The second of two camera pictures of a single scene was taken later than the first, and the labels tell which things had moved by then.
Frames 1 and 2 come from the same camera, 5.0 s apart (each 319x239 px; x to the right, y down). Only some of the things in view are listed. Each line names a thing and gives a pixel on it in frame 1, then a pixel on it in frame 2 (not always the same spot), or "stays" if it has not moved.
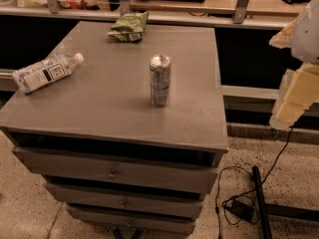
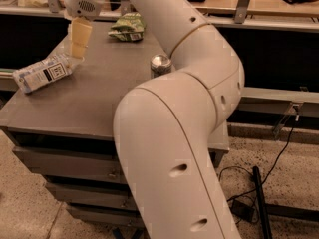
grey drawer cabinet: (127, 126) stays
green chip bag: (129, 27) stays
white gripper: (307, 34) -> (81, 3)
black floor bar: (262, 206) stays
